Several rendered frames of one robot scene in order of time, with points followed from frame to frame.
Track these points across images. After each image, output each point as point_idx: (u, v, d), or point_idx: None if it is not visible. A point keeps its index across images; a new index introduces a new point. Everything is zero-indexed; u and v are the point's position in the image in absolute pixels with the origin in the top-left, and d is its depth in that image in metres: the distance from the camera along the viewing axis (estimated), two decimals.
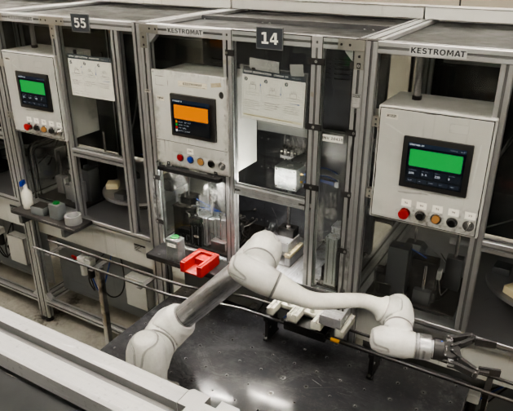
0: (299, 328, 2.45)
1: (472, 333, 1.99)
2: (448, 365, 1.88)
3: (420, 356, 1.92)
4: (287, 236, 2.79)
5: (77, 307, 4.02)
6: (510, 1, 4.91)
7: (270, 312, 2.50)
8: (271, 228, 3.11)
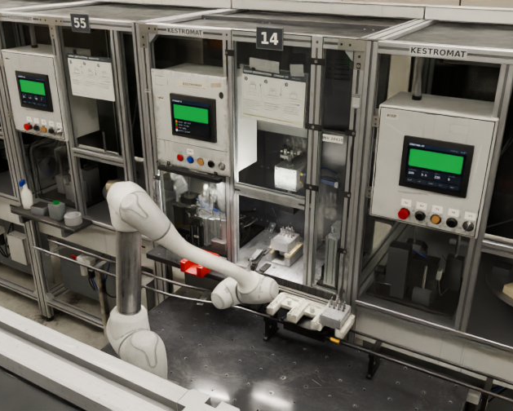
0: (299, 328, 2.45)
1: None
2: (251, 259, 2.50)
3: None
4: (288, 213, 2.73)
5: (77, 307, 4.02)
6: (510, 1, 4.91)
7: (270, 312, 2.50)
8: (271, 228, 3.11)
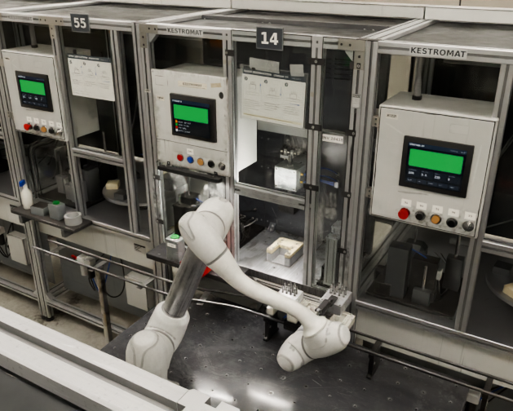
0: (299, 328, 2.45)
1: None
2: (319, 309, 2.21)
3: None
4: (288, 213, 2.73)
5: (77, 307, 4.02)
6: (510, 1, 4.91)
7: (270, 312, 2.50)
8: (271, 228, 3.11)
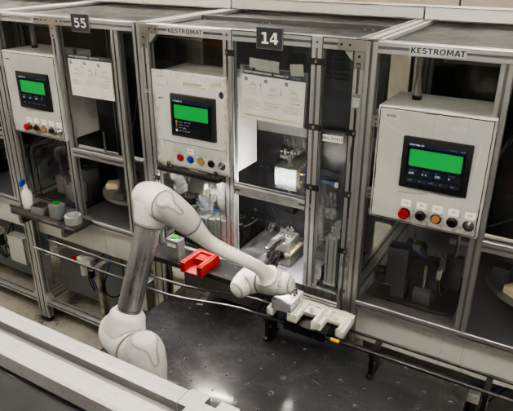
0: (299, 328, 2.45)
1: (274, 258, 2.77)
2: (267, 247, 2.63)
3: None
4: (288, 213, 2.73)
5: (77, 307, 4.02)
6: (510, 1, 4.91)
7: (270, 312, 2.50)
8: (271, 228, 3.11)
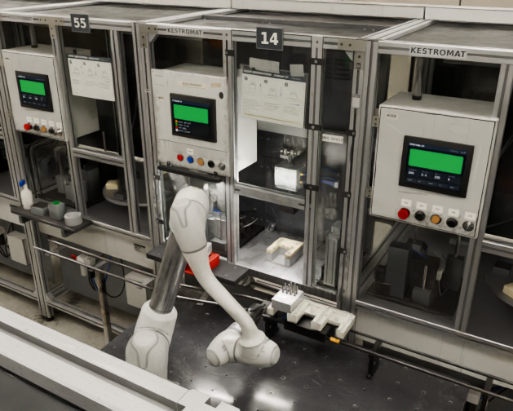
0: (299, 328, 2.45)
1: None
2: (250, 309, 2.38)
3: (236, 327, 2.30)
4: (288, 213, 2.73)
5: (77, 307, 4.02)
6: (510, 1, 4.91)
7: (271, 312, 2.50)
8: (271, 228, 3.11)
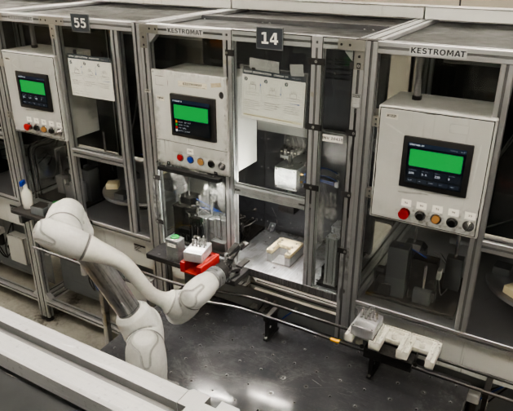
0: (382, 356, 2.28)
1: (235, 271, 2.44)
2: (227, 254, 2.30)
3: (214, 270, 2.23)
4: (288, 213, 2.73)
5: (77, 307, 4.02)
6: (510, 1, 4.91)
7: (349, 339, 2.33)
8: (271, 228, 3.11)
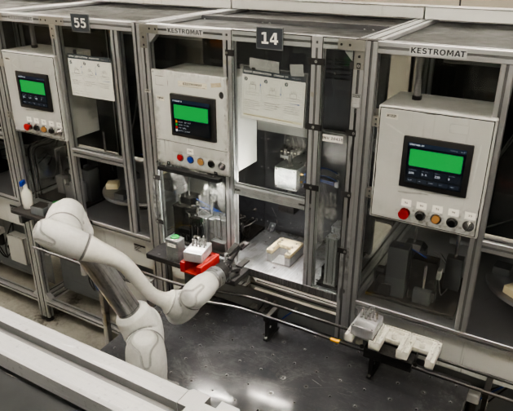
0: (382, 356, 2.28)
1: (235, 272, 2.44)
2: (227, 254, 2.31)
3: (214, 270, 2.23)
4: (288, 213, 2.73)
5: (77, 307, 4.02)
6: (510, 1, 4.91)
7: (349, 339, 2.33)
8: (271, 228, 3.11)
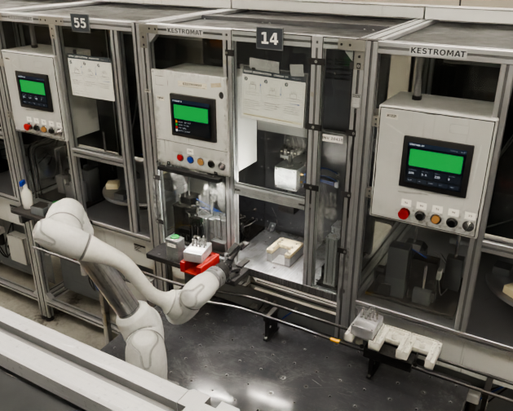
0: (382, 356, 2.28)
1: (235, 272, 2.44)
2: (227, 254, 2.31)
3: (214, 270, 2.23)
4: (288, 213, 2.73)
5: (77, 307, 4.02)
6: (510, 1, 4.91)
7: (349, 339, 2.33)
8: (271, 228, 3.11)
